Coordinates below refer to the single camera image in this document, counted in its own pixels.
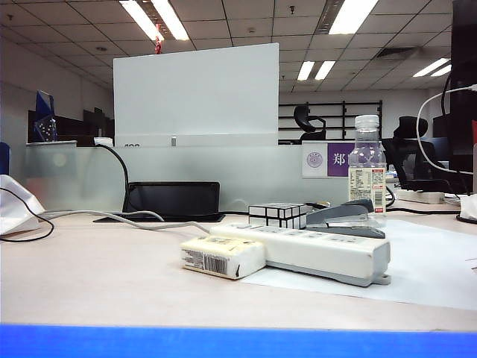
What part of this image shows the long white grey-based power strip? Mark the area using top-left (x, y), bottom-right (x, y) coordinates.
top-left (209, 222), bottom-right (391, 287)

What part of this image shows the blue edge strip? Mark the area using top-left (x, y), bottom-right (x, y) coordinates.
top-left (0, 324), bottom-right (477, 358)

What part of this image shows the white power strip with adapter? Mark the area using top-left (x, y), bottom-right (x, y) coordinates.
top-left (397, 189), bottom-right (446, 205)

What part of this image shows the frosted glass partition panel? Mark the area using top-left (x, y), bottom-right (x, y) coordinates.
top-left (24, 143), bottom-right (353, 214)

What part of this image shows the silver mirror puzzle cube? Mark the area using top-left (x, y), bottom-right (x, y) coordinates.
top-left (248, 202), bottom-right (309, 230)

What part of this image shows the white packaged soap bar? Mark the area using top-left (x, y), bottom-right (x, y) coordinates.
top-left (180, 235), bottom-right (268, 280)

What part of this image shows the purple white name sign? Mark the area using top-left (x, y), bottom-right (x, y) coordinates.
top-left (301, 141), bottom-right (385, 179)

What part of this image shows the black office chair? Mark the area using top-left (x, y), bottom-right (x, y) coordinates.
top-left (293, 104), bottom-right (327, 145)
top-left (382, 116), bottom-right (469, 195)

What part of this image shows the large white panel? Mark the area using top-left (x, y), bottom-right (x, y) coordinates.
top-left (113, 43), bottom-right (279, 148)

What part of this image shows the grey stapler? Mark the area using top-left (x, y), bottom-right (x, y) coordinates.
top-left (305, 198), bottom-right (386, 239)

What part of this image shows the black shelf rack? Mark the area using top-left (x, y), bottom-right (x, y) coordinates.
top-left (278, 99), bottom-right (384, 145)

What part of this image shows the clear plastic drink bottle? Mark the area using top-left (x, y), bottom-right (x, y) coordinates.
top-left (347, 114), bottom-right (388, 225)

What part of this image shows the red hanging ornament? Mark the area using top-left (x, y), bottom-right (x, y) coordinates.
top-left (154, 22), bottom-right (165, 55)

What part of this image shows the blue glass trophy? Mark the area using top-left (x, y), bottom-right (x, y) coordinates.
top-left (34, 89), bottom-right (58, 142)

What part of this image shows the ceiling air vent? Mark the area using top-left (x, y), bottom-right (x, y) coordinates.
top-left (376, 47), bottom-right (420, 60)

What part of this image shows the white paper sheet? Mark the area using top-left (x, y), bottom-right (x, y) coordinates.
top-left (241, 219), bottom-right (477, 311)

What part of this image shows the tall black computer case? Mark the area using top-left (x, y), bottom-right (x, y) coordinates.
top-left (449, 0), bottom-right (477, 173)

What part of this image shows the thick black power cable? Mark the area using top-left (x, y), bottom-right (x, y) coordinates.
top-left (98, 144), bottom-right (130, 214)

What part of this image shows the grey power strip cord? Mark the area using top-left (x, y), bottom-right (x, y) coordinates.
top-left (39, 210), bottom-right (212, 235)

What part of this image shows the white charging cable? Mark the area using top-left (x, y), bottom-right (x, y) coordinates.
top-left (416, 84), bottom-right (477, 175)

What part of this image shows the black cable lying flat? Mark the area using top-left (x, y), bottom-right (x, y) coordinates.
top-left (385, 206), bottom-right (462, 216)

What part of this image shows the thin black wire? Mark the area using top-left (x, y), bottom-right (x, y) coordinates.
top-left (0, 186), bottom-right (55, 243)

